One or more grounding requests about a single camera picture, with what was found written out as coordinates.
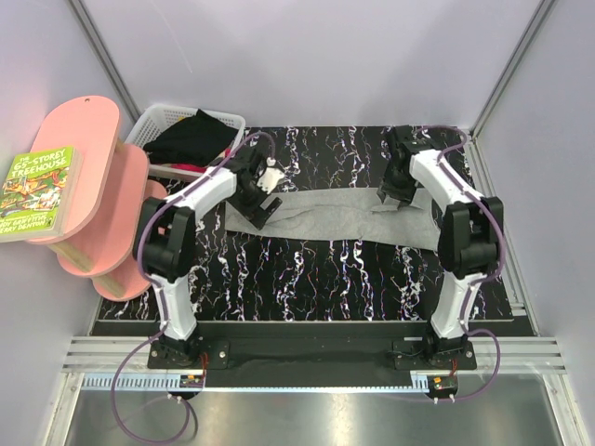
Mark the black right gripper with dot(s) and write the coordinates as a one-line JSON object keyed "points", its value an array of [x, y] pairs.
{"points": [[404, 196]]}

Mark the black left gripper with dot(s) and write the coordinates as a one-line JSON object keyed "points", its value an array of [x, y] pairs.
{"points": [[257, 215]]}

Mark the grey t shirt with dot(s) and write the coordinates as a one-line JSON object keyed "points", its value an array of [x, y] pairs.
{"points": [[345, 214]]}

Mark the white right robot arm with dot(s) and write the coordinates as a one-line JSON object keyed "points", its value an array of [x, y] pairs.
{"points": [[471, 246]]}

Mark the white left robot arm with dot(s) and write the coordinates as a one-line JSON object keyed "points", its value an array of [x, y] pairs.
{"points": [[164, 246]]}

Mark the red and beige clothes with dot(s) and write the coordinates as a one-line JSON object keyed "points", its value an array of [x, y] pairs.
{"points": [[198, 169]]}

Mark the black t shirt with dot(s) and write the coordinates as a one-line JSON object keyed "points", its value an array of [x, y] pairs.
{"points": [[196, 140]]}

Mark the white plastic laundry basket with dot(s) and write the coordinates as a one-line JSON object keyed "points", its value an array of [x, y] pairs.
{"points": [[158, 117]]}

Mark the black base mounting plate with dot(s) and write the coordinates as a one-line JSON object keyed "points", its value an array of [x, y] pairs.
{"points": [[305, 355]]}

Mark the pink tiered wooden shelf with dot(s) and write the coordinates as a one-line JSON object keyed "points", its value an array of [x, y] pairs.
{"points": [[112, 185]]}

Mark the left orange connector board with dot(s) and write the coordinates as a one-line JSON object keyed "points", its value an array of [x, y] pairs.
{"points": [[192, 380]]}

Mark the orange connector board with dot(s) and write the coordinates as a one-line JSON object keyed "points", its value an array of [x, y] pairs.
{"points": [[443, 384], [192, 380]]}

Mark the right orange connector board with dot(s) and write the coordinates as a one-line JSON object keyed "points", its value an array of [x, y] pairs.
{"points": [[443, 384]]}

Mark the green treehouse book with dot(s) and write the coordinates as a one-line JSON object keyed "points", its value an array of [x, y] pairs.
{"points": [[37, 193]]}

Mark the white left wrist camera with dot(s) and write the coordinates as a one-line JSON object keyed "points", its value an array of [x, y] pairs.
{"points": [[270, 177]]}

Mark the aluminium frame rail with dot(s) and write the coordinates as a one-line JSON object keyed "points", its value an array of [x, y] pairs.
{"points": [[99, 353]]}

